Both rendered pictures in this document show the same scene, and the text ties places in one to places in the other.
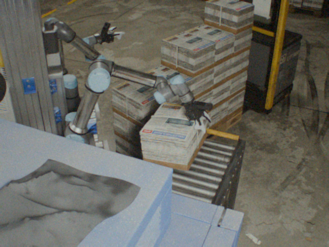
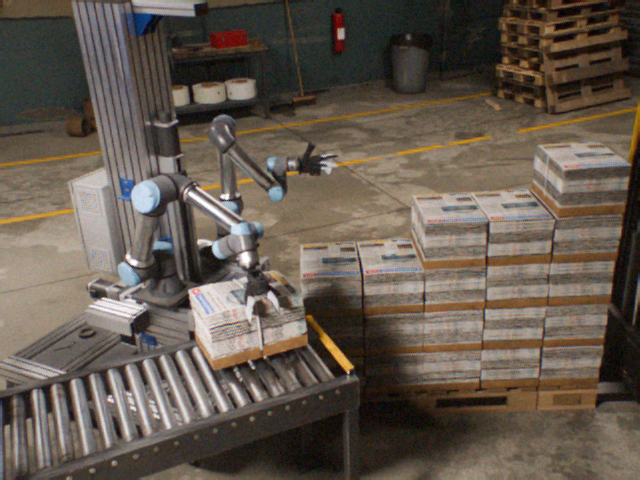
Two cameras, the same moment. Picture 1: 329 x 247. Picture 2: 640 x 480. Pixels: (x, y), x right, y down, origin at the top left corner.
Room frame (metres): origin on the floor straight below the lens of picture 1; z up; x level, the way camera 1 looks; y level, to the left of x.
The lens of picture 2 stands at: (0.52, -1.96, 2.33)
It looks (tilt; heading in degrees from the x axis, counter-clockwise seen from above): 25 degrees down; 46
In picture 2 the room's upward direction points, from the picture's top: 2 degrees counter-clockwise
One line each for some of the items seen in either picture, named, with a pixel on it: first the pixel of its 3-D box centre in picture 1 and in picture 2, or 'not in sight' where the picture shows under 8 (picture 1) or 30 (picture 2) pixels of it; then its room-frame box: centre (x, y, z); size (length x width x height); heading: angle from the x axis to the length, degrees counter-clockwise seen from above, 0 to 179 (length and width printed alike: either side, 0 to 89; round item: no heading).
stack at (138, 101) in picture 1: (176, 111); (416, 325); (3.00, -0.09, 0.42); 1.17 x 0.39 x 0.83; 137
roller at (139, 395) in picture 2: not in sight; (141, 401); (1.48, -0.01, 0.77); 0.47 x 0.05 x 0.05; 68
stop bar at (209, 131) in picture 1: (208, 130); (328, 342); (2.16, -0.29, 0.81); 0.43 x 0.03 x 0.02; 68
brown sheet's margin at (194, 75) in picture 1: (187, 63); (445, 246); (3.10, -0.18, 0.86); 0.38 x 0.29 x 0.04; 47
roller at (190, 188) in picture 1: (178, 184); (195, 385); (1.67, -0.08, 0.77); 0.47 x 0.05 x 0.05; 68
